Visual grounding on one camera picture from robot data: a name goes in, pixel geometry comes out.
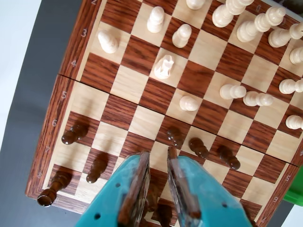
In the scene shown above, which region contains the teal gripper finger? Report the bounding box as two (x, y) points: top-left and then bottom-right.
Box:
(167, 146), (253, 227)
(75, 152), (151, 227)

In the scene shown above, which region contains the dark brown wooden rook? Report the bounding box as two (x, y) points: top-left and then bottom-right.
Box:
(36, 170), (71, 208)

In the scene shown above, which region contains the dark brown wooden pawn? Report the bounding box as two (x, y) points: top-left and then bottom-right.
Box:
(61, 121), (90, 145)
(188, 138), (210, 158)
(86, 152), (109, 184)
(216, 145), (241, 170)
(165, 126), (184, 148)

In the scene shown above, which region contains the white wooden pawn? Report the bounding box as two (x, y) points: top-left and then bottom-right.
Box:
(146, 6), (165, 34)
(219, 84), (247, 100)
(179, 95), (200, 112)
(172, 23), (192, 49)
(278, 79), (303, 95)
(285, 114), (303, 131)
(98, 30), (119, 54)
(242, 91), (275, 107)

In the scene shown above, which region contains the white wooden bishop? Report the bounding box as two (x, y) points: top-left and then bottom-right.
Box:
(186, 0), (206, 10)
(268, 23), (303, 49)

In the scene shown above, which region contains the green plastic container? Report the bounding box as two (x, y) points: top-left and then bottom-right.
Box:
(283, 163), (303, 204)

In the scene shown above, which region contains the wooden folding chessboard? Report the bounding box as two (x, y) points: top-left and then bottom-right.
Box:
(25, 0), (303, 227)

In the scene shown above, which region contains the dark brown wooden king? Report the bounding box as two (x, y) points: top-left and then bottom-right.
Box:
(156, 203), (177, 227)

